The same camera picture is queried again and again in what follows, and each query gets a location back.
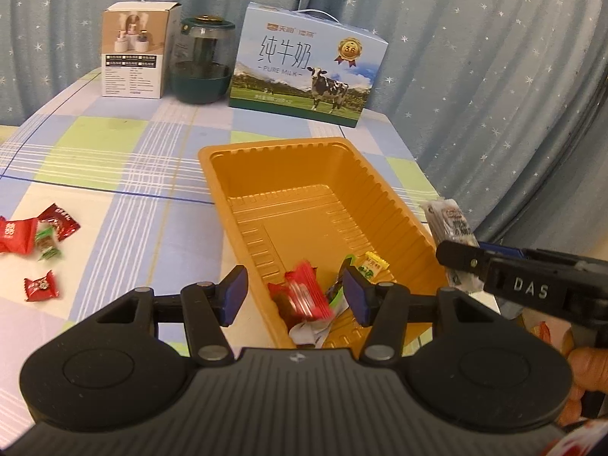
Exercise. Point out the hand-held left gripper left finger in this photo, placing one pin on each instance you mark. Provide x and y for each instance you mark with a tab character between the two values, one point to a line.
236	294

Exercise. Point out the small red orange-print candy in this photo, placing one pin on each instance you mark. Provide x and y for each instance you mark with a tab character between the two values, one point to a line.
306	297

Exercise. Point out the red white patterned object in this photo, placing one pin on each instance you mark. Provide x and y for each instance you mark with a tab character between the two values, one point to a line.
572	446

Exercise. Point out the dark green glass jar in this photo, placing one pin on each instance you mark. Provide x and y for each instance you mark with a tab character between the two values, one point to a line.
202	66

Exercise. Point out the blue milk carton box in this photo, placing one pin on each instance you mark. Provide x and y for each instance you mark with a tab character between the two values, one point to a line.
304	66

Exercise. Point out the yellow candy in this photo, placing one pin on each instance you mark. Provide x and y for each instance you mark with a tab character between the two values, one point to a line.
375	263

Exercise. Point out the orange plastic tray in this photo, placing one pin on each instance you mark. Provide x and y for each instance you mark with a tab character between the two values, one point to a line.
294	199

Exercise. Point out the white product box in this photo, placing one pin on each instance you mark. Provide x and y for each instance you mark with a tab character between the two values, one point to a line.
135	52

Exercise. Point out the silver foil snack packet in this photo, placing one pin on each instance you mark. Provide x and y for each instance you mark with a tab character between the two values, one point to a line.
308	335

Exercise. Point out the red round-logo snack packet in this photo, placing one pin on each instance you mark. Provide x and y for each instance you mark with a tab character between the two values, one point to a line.
42	286

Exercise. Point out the grey black snack packet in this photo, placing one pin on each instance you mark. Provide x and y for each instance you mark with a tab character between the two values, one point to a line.
446	225

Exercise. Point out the checked tablecloth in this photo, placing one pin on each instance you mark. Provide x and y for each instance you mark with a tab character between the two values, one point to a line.
118	152

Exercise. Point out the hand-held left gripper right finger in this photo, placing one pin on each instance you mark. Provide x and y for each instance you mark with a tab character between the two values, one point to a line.
355	294

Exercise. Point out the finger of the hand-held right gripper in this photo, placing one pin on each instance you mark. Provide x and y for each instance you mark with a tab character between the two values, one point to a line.
513	251
463	261

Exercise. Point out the dark red snack packet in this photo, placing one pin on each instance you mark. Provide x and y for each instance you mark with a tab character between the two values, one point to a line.
61	221

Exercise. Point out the blue star-print curtain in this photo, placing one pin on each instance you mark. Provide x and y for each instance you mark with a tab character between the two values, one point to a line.
475	57

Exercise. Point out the bright red snack packet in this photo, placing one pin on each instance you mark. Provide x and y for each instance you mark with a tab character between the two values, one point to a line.
16	235

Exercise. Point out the person's right hand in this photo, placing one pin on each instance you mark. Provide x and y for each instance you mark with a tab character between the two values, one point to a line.
589	368

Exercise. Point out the green candy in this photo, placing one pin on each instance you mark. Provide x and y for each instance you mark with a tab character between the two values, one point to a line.
47	243

